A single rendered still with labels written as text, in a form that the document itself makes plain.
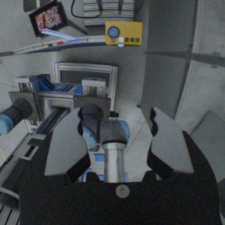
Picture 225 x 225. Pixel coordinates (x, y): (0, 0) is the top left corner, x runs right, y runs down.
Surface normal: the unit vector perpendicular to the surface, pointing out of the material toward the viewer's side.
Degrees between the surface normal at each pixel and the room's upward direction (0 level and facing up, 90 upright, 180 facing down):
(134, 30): 0
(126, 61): 0
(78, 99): 0
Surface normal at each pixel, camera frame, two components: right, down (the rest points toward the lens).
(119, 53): 0.00, 0.51
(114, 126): 0.00, -0.65
